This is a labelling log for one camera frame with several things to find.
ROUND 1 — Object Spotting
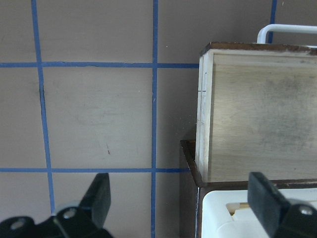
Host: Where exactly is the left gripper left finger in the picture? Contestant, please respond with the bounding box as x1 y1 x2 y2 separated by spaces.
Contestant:
0 173 112 238

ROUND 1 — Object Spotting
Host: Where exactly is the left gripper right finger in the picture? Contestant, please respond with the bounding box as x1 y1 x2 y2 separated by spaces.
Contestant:
247 172 317 238

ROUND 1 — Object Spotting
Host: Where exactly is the white plastic tray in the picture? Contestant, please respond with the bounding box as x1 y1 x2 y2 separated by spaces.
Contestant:
201 188 317 238

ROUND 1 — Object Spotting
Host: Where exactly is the wooden drawer with white handle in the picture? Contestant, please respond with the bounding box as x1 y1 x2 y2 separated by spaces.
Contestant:
195 24 317 182

